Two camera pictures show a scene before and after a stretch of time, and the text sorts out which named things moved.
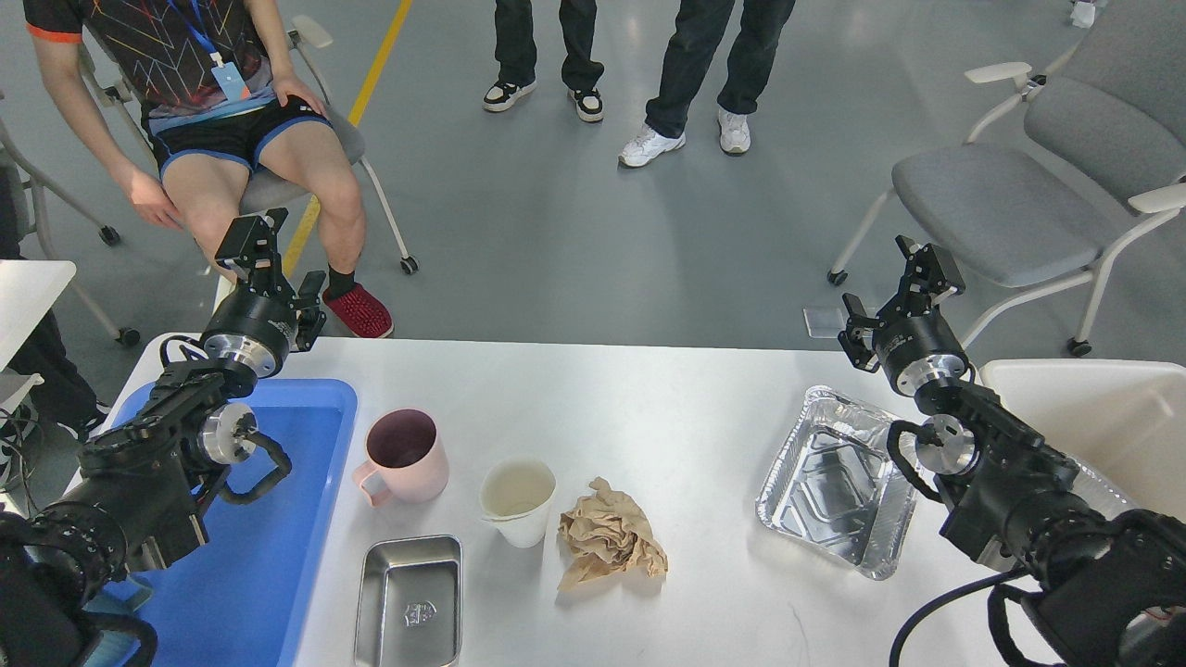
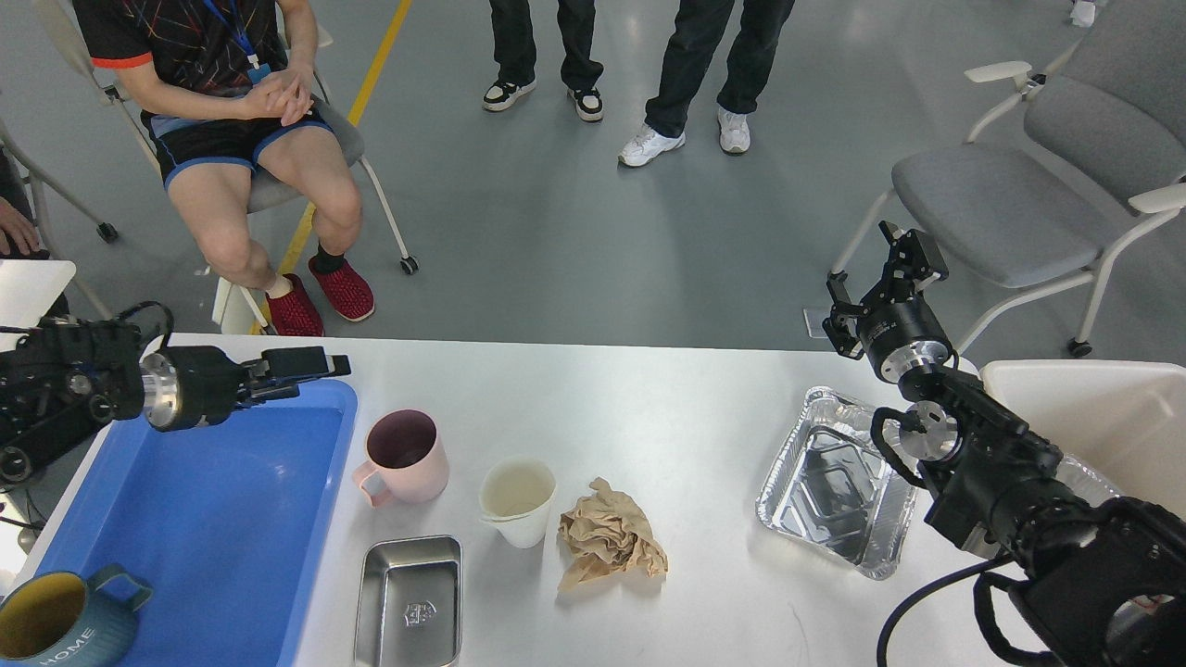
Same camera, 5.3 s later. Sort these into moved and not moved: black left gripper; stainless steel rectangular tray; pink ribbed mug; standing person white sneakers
Moved: black left gripper
Not moved: pink ribbed mug; standing person white sneakers; stainless steel rectangular tray
